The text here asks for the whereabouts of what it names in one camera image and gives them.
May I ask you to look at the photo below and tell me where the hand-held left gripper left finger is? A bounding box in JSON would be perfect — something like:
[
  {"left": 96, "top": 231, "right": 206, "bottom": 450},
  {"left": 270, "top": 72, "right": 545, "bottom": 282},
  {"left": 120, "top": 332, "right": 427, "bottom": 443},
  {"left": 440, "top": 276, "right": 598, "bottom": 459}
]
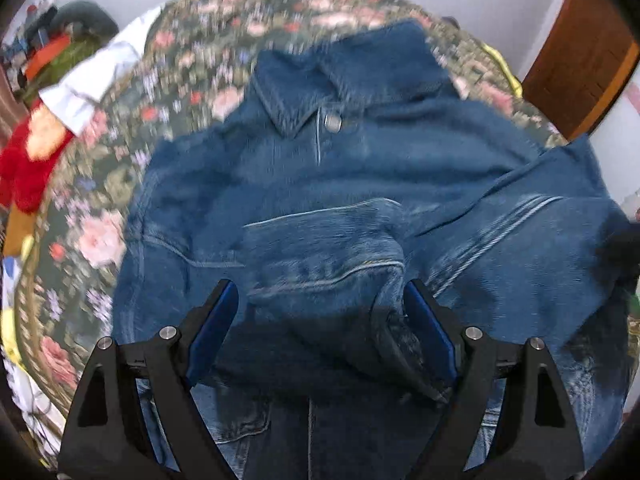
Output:
[{"left": 57, "top": 279, "right": 238, "bottom": 480}]

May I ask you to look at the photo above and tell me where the red plush toy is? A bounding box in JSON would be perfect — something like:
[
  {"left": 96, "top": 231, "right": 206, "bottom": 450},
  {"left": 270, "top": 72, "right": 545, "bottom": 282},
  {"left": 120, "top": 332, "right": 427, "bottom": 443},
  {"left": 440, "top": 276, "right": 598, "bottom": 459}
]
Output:
[{"left": 0, "top": 100, "right": 76, "bottom": 213}]

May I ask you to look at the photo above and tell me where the green cloth pile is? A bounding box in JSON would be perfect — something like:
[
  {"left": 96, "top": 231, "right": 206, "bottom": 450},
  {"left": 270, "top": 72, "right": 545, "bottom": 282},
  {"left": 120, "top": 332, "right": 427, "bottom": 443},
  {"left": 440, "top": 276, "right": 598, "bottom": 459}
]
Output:
[{"left": 27, "top": 0, "right": 121, "bottom": 103}]

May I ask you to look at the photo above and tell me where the floral blanket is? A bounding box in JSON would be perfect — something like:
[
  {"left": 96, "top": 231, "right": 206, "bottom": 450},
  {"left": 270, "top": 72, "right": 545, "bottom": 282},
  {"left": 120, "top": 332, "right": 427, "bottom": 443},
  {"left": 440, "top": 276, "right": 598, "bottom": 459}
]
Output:
[{"left": 10, "top": 0, "right": 571, "bottom": 461}]

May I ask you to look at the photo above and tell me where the brown wooden door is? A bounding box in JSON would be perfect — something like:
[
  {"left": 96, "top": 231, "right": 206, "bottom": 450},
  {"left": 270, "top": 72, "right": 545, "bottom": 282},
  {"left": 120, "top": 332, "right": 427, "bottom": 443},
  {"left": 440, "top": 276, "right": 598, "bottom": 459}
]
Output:
[{"left": 520, "top": 0, "right": 640, "bottom": 141}]

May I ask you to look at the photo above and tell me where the blue denim jacket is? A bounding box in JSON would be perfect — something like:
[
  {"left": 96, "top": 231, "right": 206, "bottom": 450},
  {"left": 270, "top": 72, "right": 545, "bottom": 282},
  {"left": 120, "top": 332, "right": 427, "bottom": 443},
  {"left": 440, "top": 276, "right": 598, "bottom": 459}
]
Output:
[{"left": 112, "top": 20, "right": 636, "bottom": 480}]

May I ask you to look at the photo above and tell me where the yellow cloth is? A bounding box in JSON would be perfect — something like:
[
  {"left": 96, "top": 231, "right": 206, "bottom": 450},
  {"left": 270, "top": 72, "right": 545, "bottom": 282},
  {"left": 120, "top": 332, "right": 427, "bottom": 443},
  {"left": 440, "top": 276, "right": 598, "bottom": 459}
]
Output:
[{"left": 480, "top": 42, "right": 523, "bottom": 98}]

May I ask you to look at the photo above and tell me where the white cloth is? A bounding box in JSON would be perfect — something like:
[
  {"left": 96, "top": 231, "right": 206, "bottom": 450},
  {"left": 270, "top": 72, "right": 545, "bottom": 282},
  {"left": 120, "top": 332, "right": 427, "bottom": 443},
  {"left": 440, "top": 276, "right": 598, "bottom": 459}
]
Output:
[{"left": 40, "top": 7, "right": 166, "bottom": 136}]

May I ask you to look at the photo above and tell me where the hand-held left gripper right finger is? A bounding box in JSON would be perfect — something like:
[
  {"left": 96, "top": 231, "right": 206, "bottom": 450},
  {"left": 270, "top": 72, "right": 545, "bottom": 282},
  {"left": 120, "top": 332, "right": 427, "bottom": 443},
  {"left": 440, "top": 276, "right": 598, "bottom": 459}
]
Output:
[{"left": 400, "top": 279, "right": 586, "bottom": 480}]

